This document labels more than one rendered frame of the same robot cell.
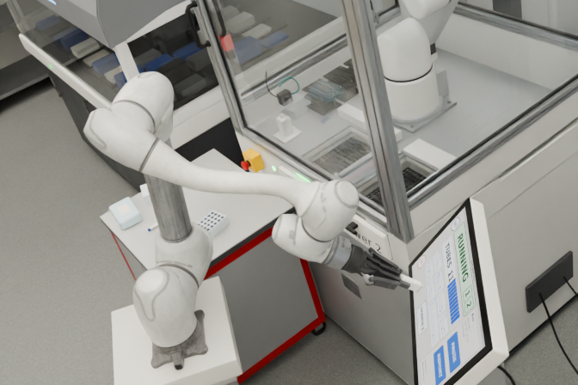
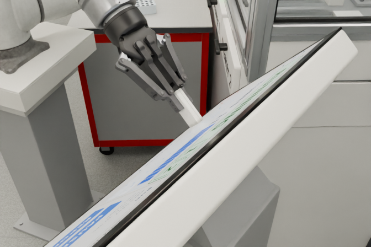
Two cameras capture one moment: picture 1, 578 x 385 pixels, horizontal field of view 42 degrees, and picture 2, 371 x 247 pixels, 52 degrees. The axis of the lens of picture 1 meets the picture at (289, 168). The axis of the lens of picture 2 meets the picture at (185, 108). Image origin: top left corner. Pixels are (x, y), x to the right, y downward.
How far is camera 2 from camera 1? 1.56 m
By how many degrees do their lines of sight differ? 20
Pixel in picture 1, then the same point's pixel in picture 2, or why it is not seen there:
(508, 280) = (361, 208)
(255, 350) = (134, 129)
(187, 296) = (12, 8)
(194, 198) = not seen: outside the picture
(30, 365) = not seen: hidden behind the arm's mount
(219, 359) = (9, 84)
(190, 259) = not seen: outside the picture
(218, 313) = (57, 53)
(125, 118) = not seen: outside the picture
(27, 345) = not seen: hidden behind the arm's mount
